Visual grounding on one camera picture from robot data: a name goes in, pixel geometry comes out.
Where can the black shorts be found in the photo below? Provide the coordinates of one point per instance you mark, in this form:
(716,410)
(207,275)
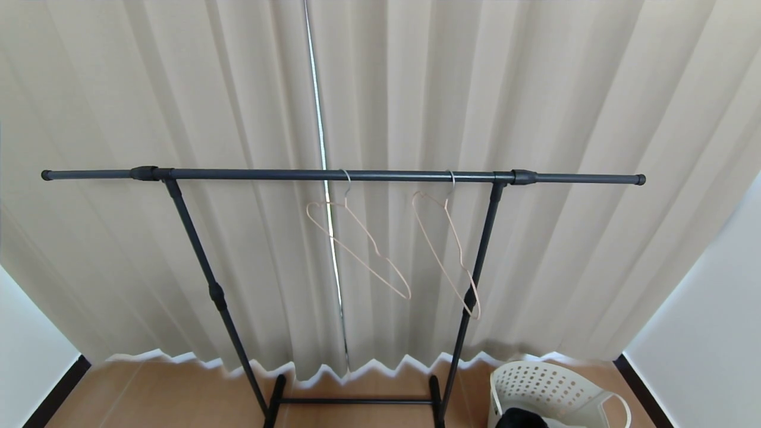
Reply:
(520,419)

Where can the black clothes rack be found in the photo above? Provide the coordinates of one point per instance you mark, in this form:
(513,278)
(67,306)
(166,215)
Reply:
(357,175)

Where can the beige curtain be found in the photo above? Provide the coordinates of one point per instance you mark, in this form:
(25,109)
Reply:
(178,89)

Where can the pink clothes hanger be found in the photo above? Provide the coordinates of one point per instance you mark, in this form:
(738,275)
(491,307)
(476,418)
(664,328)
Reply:
(346,190)
(452,181)

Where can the white laundry basket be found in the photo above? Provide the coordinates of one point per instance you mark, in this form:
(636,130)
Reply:
(547,386)

